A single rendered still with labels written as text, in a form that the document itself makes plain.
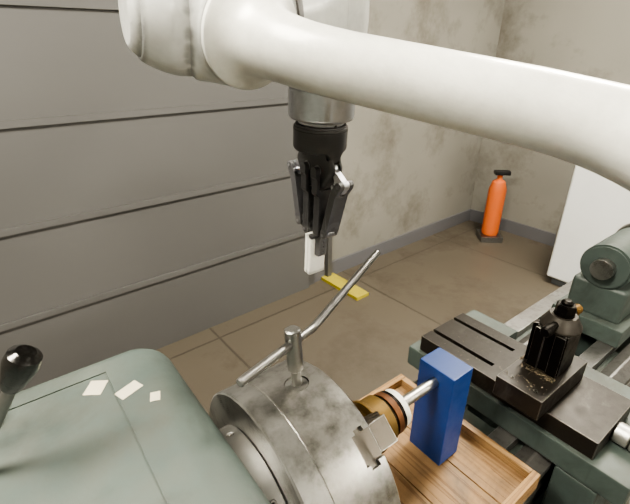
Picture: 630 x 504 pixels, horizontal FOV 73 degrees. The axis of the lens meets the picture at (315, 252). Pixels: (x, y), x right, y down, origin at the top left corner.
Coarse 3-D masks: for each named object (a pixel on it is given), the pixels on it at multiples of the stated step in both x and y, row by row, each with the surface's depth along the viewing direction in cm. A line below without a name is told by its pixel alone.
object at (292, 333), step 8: (288, 328) 56; (296, 328) 56; (288, 336) 55; (296, 336) 55; (296, 344) 56; (288, 352) 56; (296, 352) 56; (288, 360) 57; (296, 360) 56; (288, 368) 57; (296, 368) 57; (296, 376) 58; (296, 384) 58
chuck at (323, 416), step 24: (264, 384) 59; (312, 384) 58; (336, 384) 59; (288, 408) 55; (312, 408) 55; (336, 408) 56; (312, 432) 52; (336, 432) 53; (312, 456) 51; (336, 456) 52; (360, 456) 53; (384, 456) 54; (336, 480) 50; (360, 480) 51; (384, 480) 53
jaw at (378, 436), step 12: (372, 420) 59; (384, 420) 59; (360, 432) 55; (372, 432) 57; (384, 432) 58; (360, 444) 54; (372, 444) 55; (384, 444) 57; (372, 456) 54; (372, 468) 53
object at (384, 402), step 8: (384, 392) 74; (360, 400) 73; (368, 400) 72; (376, 400) 71; (384, 400) 72; (392, 400) 72; (360, 408) 71; (368, 408) 69; (376, 408) 70; (384, 408) 70; (392, 408) 71; (400, 408) 72; (392, 416) 70; (400, 416) 71; (392, 424) 69; (400, 424) 71; (400, 432) 72
